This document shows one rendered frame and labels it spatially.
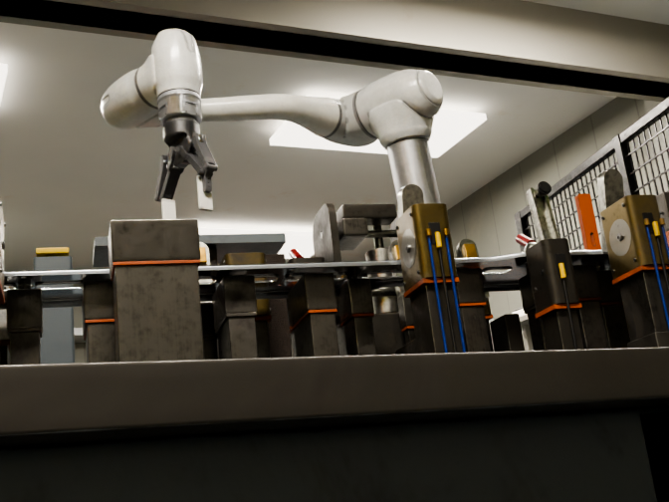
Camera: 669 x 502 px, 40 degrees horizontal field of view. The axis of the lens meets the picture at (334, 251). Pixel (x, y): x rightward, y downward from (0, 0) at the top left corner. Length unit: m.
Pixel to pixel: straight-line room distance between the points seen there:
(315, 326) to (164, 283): 0.29
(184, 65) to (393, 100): 0.54
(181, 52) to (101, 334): 0.77
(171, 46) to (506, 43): 2.83
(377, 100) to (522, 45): 2.47
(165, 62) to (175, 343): 0.85
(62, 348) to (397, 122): 0.95
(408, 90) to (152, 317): 1.13
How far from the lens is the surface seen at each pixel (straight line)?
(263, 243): 1.84
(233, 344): 1.43
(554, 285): 1.47
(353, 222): 1.77
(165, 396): 0.56
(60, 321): 1.79
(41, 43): 4.79
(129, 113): 2.08
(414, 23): 4.38
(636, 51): 5.17
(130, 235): 1.30
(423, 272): 1.37
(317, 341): 1.46
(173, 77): 1.96
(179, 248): 1.30
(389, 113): 2.23
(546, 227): 1.92
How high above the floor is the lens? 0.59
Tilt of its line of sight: 17 degrees up
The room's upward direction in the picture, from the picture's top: 7 degrees counter-clockwise
